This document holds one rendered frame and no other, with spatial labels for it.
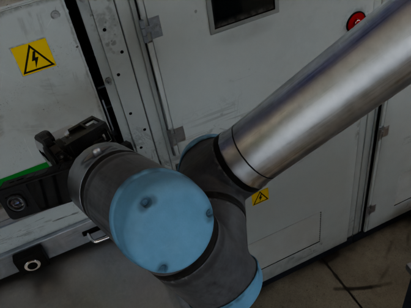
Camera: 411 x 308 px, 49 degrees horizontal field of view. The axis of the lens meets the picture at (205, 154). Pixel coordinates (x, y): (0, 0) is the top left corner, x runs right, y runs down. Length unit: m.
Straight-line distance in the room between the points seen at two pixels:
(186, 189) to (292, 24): 0.82
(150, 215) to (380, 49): 0.27
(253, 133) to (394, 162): 1.30
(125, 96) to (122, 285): 0.43
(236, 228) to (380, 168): 1.28
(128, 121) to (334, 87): 0.71
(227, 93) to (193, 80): 0.11
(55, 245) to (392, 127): 1.15
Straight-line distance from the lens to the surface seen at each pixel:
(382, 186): 1.85
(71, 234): 1.02
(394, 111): 1.61
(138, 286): 0.96
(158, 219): 0.40
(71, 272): 1.04
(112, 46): 1.02
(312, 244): 1.84
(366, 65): 0.49
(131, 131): 1.13
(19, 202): 0.59
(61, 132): 0.68
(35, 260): 1.01
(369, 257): 2.01
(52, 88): 0.82
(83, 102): 0.84
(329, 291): 1.91
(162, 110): 1.12
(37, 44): 0.78
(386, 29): 0.49
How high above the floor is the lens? 1.63
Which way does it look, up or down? 41 degrees down
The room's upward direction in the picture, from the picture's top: 11 degrees counter-clockwise
